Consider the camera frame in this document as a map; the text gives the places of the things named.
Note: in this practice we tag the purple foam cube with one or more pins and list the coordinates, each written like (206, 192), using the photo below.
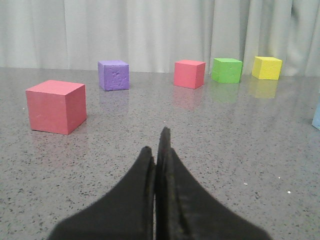
(113, 75)

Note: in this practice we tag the light blue foam cube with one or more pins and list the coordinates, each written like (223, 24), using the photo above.
(316, 118)

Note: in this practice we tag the yellow foam cube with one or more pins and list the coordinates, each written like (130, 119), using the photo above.
(266, 68)

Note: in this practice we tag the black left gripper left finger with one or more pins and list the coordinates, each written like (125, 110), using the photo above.
(124, 213)

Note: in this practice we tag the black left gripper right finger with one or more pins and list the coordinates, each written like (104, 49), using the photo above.
(186, 211)

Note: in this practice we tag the white curtain backdrop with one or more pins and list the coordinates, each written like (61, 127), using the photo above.
(151, 35)

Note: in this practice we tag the pink foam cube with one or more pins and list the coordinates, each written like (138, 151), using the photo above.
(189, 73)

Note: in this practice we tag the large red foam cube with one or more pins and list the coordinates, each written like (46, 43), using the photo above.
(56, 106)

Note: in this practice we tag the green foam cube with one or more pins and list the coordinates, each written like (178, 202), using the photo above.
(226, 70)

